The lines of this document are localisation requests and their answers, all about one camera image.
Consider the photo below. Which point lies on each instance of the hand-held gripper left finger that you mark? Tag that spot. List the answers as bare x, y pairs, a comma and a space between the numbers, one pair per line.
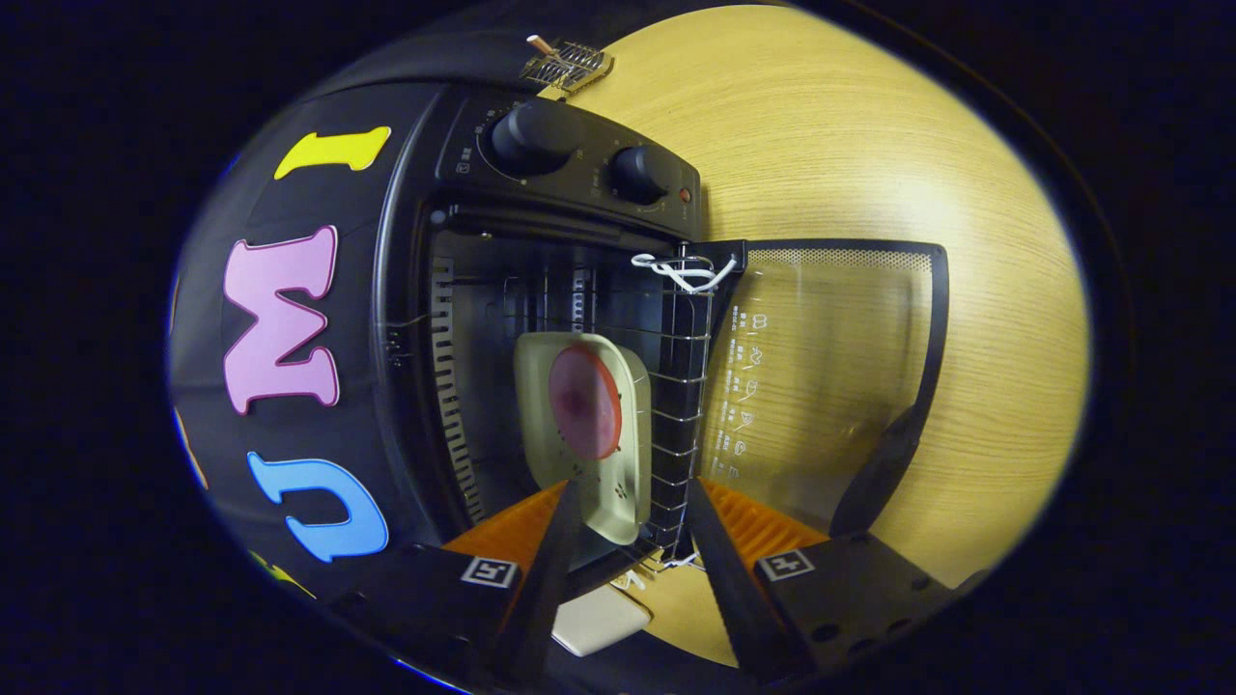
541, 589

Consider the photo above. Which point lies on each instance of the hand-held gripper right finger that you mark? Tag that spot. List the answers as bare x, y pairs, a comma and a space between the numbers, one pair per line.
739, 589

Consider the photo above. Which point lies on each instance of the cream square plate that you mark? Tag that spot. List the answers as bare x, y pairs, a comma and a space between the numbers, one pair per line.
618, 502

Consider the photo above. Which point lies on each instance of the pink round meat slice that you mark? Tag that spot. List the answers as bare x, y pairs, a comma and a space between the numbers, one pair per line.
584, 401

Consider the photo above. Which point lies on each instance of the black toaster oven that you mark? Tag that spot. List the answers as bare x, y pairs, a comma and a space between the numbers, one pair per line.
570, 183

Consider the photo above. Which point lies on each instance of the cream white bread toaster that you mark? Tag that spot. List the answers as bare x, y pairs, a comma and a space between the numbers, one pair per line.
599, 623

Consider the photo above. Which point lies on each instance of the wooden stick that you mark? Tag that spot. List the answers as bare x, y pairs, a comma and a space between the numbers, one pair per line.
539, 44

